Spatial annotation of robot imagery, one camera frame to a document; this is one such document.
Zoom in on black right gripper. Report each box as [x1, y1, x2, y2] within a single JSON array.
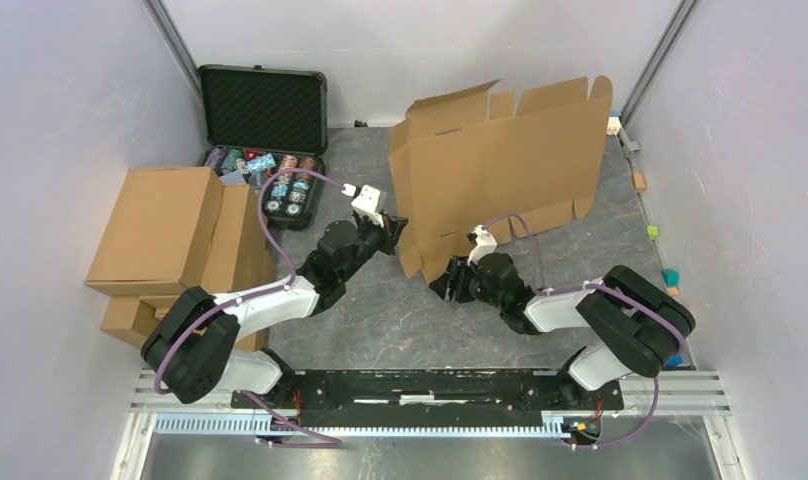
[[428, 254, 505, 310]]

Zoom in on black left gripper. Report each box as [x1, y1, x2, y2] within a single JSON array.
[[339, 209, 409, 282]]

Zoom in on brown cardboard box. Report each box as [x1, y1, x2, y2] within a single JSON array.
[[388, 75, 613, 281]]

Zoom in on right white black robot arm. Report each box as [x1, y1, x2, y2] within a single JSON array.
[[429, 253, 696, 408]]

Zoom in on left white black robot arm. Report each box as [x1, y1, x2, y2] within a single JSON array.
[[141, 212, 409, 408]]

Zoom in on leaning folded cardboard box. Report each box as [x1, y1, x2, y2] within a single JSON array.
[[200, 185, 274, 294]]

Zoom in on large folded cardboard box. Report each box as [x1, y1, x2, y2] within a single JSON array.
[[85, 167, 224, 296]]

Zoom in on black poker chip case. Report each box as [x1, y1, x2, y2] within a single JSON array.
[[198, 65, 329, 230]]

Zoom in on orange wooden block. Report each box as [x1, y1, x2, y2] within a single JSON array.
[[632, 172, 647, 194]]

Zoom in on teal small block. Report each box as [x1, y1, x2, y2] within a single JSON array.
[[661, 268, 680, 288]]

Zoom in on blue white toy block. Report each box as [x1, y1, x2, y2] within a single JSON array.
[[606, 111, 622, 136]]

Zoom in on blue green striped block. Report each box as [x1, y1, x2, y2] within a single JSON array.
[[663, 355, 684, 370]]

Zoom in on lower stacked cardboard boxes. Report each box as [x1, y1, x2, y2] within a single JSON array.
[[99, 251, 276, 354]]

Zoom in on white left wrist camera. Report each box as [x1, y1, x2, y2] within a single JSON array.
[[351, 185, 386, 226]]

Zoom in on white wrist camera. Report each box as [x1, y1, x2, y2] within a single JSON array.
[[351, 185, 386, 226], [467, 225, 498, 265]]

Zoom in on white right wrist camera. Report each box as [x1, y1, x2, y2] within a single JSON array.
[[467, 225, 498, 265]]

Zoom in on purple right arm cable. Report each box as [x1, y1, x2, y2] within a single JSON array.
[[483, 212, 690, 450]]

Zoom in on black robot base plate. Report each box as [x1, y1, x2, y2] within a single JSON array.
[[260, 368, 625, 428]]

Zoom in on grey wall bracket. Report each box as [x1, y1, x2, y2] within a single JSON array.
[[617, 128, 641, 158]]

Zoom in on aluminium frame rail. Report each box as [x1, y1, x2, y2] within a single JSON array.
[[130, 371, 731, 439]]

